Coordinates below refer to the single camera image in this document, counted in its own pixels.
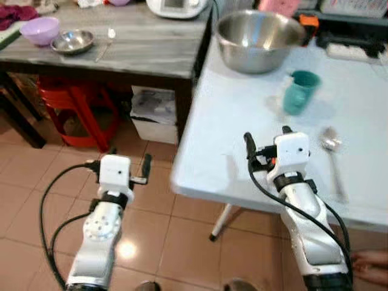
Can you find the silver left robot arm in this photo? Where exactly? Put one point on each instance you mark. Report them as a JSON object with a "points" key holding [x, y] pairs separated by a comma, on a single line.
{"points": [[100, 233]]}

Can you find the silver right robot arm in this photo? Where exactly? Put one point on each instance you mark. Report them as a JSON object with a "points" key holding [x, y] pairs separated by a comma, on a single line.
{"points": [[312, 230]]}

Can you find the white folding table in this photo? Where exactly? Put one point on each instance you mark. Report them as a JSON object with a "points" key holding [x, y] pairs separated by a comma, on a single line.
{"points": [[242, 139]]}

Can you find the teal plastic cup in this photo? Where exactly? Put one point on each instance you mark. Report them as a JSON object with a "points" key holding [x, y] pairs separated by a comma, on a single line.
{"points": [[298, 97]]}

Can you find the white storage box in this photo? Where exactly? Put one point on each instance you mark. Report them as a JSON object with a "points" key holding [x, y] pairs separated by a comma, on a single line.
{"points": [[154, 127]]}

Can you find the large steel spoon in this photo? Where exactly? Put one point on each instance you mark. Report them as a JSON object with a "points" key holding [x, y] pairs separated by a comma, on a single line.
{"points": [[330, 142]]}

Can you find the red plastic stool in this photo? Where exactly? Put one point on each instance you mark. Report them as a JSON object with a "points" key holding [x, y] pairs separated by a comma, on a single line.
{"points": [[85, 109]]}

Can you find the large steel mixing bowl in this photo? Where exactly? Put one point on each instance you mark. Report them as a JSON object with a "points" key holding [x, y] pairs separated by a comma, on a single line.
{"points": [[260, 51]]}

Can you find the white power strip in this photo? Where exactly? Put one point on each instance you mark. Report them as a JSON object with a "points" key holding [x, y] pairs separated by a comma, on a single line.
{"points": [[348, 54]]}

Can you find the grey marble pattern table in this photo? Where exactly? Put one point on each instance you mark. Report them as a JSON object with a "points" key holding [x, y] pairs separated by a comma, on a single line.
{"points": [[151, 51]]}

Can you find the orange and black device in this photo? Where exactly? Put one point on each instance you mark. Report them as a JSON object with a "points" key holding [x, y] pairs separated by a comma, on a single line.
{"points": [[309, 24]]}

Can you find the small steel bowl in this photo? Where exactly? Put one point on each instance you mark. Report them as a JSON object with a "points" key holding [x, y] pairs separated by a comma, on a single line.
{"points": [[73, 42]]}

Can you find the small steel spoon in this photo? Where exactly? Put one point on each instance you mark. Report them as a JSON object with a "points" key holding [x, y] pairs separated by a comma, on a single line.
{"points": [[110, 33]]}

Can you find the pink container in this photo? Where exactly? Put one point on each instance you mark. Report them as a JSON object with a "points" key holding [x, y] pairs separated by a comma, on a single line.
{"points": [[279, 6]]}

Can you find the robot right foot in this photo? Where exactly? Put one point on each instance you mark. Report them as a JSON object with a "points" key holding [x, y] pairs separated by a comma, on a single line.
{"points": [[240, 285]]}

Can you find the purple plastic bowl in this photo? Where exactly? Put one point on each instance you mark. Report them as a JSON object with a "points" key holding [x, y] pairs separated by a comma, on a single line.
{"points": [[39, 33]]}

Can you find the grey woven basket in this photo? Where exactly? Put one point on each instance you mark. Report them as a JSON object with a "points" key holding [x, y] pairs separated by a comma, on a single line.
{"points": [[354, 6]]}

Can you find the person's bare foot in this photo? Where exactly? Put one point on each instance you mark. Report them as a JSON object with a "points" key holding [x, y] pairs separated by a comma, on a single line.
{"points": [[373, 276], [371, 259]]}

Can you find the white rice cooker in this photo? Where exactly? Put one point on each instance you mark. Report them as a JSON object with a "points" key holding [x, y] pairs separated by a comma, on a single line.
{"points": [[176, 9]]}

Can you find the dark red cloth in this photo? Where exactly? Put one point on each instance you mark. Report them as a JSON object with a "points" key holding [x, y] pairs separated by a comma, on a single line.
{"points": [[18, 15]]}

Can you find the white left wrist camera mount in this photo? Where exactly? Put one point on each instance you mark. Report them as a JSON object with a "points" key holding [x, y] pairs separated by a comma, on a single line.
{"points": [[115, 173]]}

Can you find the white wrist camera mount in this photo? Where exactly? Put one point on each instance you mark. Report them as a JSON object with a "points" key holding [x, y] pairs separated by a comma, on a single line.
{"points": [[290, 154], [115, 173]]}

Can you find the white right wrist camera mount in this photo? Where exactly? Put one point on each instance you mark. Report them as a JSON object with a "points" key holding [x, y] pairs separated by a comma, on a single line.
{"points": [[290, 154]]}

